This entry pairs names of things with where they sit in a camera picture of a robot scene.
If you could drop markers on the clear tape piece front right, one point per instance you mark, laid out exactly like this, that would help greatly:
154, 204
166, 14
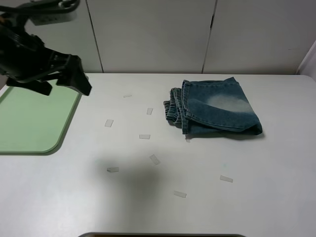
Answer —
226, 179

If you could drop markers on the clear tape piece upper centre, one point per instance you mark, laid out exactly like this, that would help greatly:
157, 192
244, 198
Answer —
149, 111

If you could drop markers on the clear tape piece front left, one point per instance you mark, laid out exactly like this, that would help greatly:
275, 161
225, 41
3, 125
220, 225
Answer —
113, 169

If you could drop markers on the clear tape piece mid left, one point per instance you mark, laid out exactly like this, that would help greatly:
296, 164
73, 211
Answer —
144, 136

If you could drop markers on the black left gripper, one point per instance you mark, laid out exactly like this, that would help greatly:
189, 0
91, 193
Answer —
28, 64

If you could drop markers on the children's blue denim shorts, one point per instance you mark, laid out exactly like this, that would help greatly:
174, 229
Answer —
211, 106

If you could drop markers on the clear tape piece front centre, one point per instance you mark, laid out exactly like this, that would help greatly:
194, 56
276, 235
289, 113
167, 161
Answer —
179, 194

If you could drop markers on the light green plastic tray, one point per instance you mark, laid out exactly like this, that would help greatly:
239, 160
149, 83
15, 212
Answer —
32, 123

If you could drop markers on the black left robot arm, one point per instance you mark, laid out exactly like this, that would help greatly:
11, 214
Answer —
13, 23

